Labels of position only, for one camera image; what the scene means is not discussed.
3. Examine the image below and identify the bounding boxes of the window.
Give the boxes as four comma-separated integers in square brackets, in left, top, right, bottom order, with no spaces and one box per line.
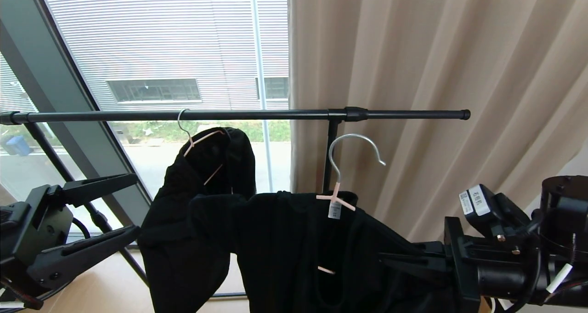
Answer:
[0,0,291,238]

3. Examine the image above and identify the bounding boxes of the black cable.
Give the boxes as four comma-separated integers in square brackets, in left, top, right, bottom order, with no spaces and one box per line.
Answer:
[71,216,92,240]

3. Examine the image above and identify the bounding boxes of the beige curtain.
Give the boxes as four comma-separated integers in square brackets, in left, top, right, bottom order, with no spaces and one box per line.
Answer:
[286,0,588,245]

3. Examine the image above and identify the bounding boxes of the black garment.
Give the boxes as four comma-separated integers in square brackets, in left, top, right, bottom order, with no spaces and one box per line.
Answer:
[188,191,461,313]

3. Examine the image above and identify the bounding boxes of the black clothes rack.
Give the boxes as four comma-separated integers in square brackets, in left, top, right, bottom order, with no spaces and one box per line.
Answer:
[0,107,471,300]

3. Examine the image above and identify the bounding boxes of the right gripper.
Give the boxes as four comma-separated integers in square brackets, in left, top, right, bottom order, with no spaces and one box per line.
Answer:
[378,216,553,313]

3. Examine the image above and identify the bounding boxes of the pink clothes hanger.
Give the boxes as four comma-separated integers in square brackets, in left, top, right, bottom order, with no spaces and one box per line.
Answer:
[316,133,387,275]
[177,108,227,186]

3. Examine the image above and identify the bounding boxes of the black shorts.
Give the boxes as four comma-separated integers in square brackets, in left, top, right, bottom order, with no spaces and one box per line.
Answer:
[137,127,257,313]

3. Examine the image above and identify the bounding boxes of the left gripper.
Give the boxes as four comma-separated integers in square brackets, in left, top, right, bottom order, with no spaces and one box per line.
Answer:
[0,173,141,290]

